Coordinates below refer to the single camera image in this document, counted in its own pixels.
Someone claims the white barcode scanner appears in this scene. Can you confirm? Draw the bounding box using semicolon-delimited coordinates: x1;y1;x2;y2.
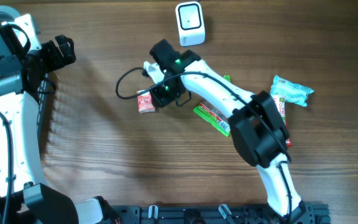
175;1;206;47

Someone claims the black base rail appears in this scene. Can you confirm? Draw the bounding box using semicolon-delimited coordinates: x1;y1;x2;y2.
113;202;331;224

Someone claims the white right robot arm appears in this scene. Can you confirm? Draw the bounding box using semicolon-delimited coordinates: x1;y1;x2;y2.
146;39;301;222

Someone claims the green instant noodle cup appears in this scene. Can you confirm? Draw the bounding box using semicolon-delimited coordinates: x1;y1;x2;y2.
272;95;286;121

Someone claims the light blue snack packet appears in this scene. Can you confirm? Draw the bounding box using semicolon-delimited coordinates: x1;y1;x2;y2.
270;75;314;107

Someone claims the red coffee stick sachet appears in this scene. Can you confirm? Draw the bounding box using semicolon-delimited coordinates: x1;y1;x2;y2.
282;103;293;147

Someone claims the green snack bag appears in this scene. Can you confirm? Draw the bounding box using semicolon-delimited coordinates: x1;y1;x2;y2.
193;74;232;138

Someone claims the red snack packet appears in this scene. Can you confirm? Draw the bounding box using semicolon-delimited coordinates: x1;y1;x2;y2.
137;91;155;114

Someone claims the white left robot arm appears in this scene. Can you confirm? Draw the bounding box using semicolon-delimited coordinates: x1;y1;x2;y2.
0;31;104;223

